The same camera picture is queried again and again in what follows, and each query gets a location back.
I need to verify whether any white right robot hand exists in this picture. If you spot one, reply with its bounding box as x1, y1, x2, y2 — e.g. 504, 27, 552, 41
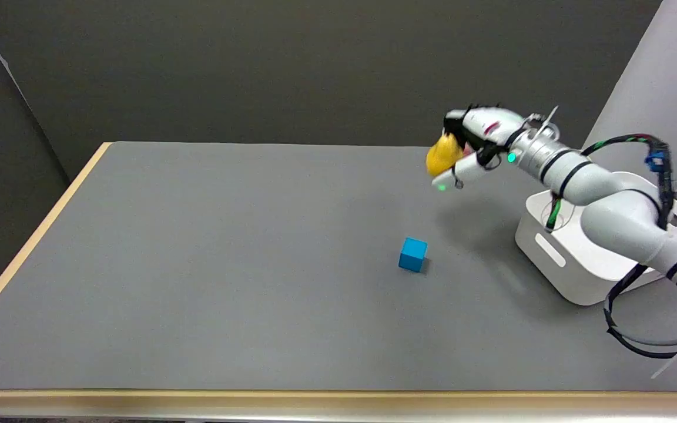
431, 105, 532, 193

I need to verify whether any yellow pear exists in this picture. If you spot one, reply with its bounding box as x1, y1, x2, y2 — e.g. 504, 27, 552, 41
425, 134, 466, 176

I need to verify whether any white plastic box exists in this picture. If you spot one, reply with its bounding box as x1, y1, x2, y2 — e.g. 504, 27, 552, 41
515, 171, 677, 307

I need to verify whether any blue cube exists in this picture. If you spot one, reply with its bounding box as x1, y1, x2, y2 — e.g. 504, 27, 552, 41
398, 237, 428, 273

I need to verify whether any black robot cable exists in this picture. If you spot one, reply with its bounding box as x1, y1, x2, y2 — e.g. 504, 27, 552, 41
543, 134, 677, 359

